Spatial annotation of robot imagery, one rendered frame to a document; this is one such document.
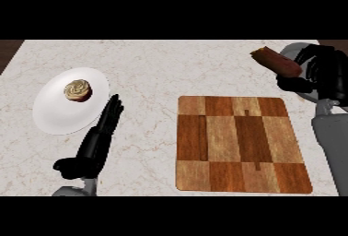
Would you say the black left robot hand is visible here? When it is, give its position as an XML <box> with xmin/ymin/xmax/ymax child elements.
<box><xmin>52</xmin><ymin>93</ymin><xmax>126</xmax><ymax>181</ymax></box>

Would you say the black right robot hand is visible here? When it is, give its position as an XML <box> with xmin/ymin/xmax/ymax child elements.
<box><xmin>275</xmin><ymin>43</ymin><xmax>348</xmax><ymax>107</ymax></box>

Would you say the checkered wooden cutting board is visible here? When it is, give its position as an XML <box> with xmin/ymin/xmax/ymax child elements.
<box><xmin>175</xmin><ymin>95</ymin><xmax>315</xmax><ymax>195</ymax></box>

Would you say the grey metal pan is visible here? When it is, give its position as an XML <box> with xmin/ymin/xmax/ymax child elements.
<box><xmin>276</xmin><ymin>41</ymin><xmax>348</xmax><ymax>112</ymax></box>

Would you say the cupcake with cream frosting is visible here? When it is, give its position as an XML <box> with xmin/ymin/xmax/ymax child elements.
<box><xmin>63</xmin><ymin>78</ymin><xmax>95</xmax><ymax>103</ymax></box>

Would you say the white round plate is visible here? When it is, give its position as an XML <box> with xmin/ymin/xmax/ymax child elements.
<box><xmin>32</xmin><ymin>66</ymin><xmax>113</xmax><ymax>136</ymax></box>

